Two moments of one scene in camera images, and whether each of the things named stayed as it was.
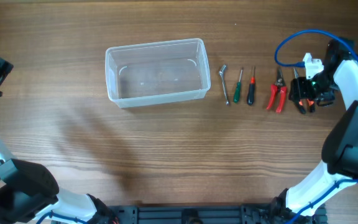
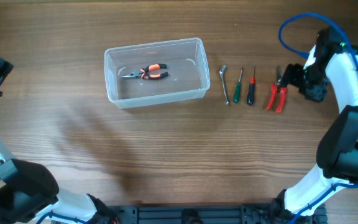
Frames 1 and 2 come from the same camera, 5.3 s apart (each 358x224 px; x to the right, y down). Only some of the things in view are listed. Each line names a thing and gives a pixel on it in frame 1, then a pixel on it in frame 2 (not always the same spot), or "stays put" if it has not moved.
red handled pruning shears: (280, 86) stays put
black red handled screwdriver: (252, 89) stays put
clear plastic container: (158, 73) stays put
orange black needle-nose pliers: (311, 102) → (143, 76)
